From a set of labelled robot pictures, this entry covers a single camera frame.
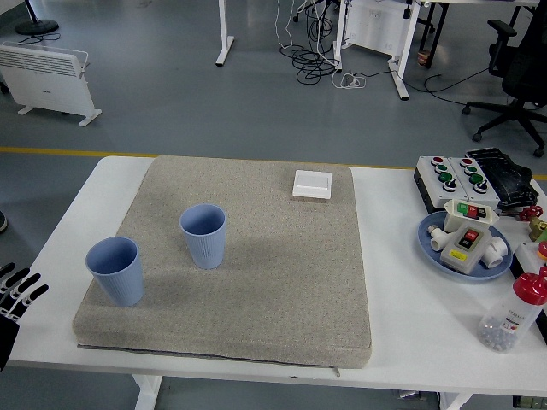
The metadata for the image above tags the black cable bundle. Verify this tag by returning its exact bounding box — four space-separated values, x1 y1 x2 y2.
279 0 343 85

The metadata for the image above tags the white hanging cable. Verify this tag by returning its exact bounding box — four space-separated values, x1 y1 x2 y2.
273 0 320 50

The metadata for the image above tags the black round stand base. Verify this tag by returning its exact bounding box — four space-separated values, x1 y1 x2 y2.
15 0 60 36

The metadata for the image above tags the white desk leg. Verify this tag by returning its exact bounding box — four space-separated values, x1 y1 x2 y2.
215 0 235 67
332 0 356 72
387 0 424 101

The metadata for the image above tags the black office chair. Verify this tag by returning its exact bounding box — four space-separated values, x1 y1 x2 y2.
462 0 547 158

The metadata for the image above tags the white coiled cable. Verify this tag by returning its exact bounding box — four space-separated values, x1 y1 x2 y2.
332 71 368 91

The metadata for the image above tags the white panel heater ribbed top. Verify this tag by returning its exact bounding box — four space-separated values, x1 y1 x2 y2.
0 40 103 127

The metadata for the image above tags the blue ribbed plastic cup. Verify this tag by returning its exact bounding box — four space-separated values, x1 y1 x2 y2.
179 203 227 271
85 237 145 308

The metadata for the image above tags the clear bottle red cap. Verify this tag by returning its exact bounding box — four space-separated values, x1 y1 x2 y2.
477 266 547 354

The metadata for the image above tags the long black floor cable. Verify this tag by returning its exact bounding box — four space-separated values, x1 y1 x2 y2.
362 67 492 106

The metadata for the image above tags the grey-brown cushion mat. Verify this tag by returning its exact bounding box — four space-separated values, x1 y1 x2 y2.
71 155 373 378

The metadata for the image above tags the brass valve red handle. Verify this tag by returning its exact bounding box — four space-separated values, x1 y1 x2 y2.
520 205 547 243

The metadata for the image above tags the blue round plate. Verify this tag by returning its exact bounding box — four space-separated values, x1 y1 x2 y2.
417 210 514 284

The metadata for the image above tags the white pvc pipe fitting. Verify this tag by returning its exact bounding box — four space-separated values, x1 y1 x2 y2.
482 237 509 269
427 225 450 253

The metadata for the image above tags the black desk leg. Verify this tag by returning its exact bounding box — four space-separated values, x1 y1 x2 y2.
416 0 450 69

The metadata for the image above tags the beige red-black button switch box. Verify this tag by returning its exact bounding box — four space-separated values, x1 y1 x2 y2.
439 225 492 274

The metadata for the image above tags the beige green-red button switch box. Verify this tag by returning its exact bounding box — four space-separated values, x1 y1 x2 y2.
442 198 500 234

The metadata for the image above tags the white push-button control box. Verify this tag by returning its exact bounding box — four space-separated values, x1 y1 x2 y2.
450 155 501 210
416 155 471 211

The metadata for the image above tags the white table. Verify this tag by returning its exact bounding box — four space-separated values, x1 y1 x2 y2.
0 155 547 410

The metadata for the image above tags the white wall switch panel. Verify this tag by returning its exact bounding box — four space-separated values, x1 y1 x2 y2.
291 169 334 199

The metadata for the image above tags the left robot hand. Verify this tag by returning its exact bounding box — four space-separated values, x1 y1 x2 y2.
0 263 50 372

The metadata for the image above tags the red emergency stop button box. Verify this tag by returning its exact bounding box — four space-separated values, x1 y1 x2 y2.
510 241 547 283

